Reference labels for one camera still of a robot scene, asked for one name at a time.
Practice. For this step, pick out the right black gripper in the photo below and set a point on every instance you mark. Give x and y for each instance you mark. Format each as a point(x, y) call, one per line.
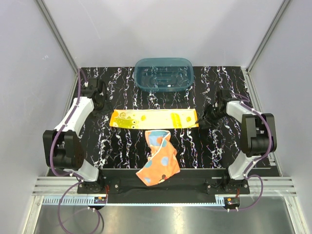
point(206, 116)

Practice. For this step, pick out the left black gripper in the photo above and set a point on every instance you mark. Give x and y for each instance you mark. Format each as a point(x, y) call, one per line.
point(103, 111)

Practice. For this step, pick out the yellow patterned towel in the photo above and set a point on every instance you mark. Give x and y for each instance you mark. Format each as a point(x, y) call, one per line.
point(156, 119)

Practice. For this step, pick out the orange dotted towel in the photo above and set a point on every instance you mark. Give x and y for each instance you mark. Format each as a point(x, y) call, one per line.
point(162, 164)

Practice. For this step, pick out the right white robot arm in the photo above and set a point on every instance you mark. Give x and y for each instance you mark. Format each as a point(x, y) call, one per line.
point(257, 139)

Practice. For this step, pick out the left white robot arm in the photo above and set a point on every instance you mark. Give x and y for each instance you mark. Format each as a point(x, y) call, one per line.
point(64, 152)

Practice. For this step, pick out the teal plastic basin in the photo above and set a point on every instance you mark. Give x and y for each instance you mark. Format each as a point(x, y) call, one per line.
point(163, 74)

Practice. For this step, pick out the aluminium front rail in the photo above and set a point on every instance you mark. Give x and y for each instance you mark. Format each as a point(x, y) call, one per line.
point(65, 191)

